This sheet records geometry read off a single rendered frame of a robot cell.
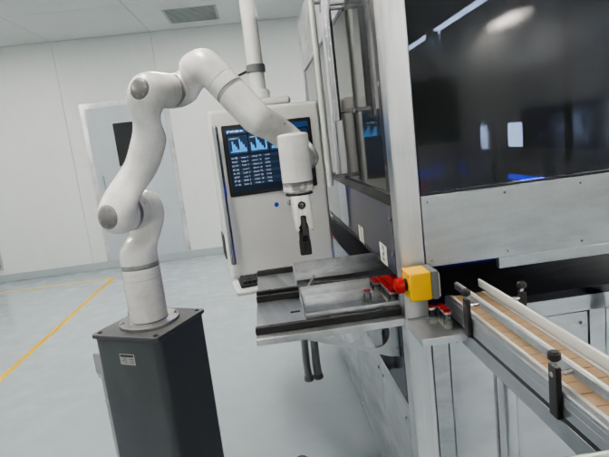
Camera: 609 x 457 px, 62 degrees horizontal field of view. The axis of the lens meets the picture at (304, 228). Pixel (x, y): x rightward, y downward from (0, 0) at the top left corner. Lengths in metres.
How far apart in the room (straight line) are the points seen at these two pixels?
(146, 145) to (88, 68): 5.69
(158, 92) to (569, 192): 1.13
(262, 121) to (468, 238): 0.62
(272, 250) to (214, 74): 1.09
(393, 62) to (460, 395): 0.91
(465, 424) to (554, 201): 0.66
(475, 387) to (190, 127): 5.83
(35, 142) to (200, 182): 2.13
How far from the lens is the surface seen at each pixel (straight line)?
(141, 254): 1.64
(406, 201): 1.31
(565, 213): 1.49
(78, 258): 7.40
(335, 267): 1.97
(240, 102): 1.39
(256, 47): 2.36
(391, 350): 1.53
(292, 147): 1.33
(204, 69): 1.44
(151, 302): 1.67
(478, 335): 1.22
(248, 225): 2.27
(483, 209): 1.39
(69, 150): 7.25
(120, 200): 1.57
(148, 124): 1.52
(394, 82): 1.30
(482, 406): 1.56
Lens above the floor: 1.38
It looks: 10 degrees down
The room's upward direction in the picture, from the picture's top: 7 degrees counter-clockwise
